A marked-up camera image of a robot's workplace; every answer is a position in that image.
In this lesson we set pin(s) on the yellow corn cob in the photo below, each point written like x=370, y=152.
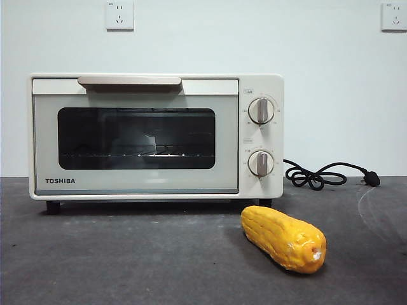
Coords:
x=276, y=235

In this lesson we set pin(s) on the cream Toshiba toaster oven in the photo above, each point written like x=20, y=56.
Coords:
x=273, y=85

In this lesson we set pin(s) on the cream timer knob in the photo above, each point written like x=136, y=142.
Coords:
x=261, y=164

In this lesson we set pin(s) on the cream temperature knob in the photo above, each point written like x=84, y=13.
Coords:
x=261, y=111

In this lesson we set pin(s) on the white wall socket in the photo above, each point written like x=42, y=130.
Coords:
x=394, y=17
x=120, y=16

